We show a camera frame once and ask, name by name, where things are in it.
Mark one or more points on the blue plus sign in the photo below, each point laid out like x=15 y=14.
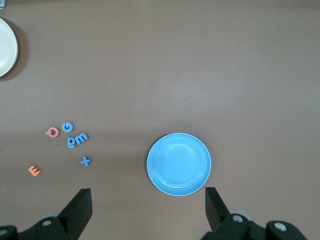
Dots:
x=85 y=161

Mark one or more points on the orange letter E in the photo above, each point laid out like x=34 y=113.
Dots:
x=31 y=170

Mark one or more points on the blue plate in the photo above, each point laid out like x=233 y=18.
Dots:
x=178 y=163

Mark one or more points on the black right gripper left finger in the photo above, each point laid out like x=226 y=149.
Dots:
x=80 y=212

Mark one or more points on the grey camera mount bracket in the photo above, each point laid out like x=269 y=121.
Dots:
x=2 y=3

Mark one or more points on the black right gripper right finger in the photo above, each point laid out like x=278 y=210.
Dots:
x=215 y=212

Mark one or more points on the blue letter a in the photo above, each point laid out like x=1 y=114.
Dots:
x=69 y=143

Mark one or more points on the pink letter Q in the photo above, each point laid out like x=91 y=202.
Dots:
x=56 y=135

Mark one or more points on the cream plate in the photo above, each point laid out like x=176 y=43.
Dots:
x=6 y=47

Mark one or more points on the blue letter m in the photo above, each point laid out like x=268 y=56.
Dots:
x=82 y=136

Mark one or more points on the brown table mat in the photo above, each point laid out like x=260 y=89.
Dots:
x=175 y=75

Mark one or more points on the blue letter G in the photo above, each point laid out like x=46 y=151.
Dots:
x=63 y=127

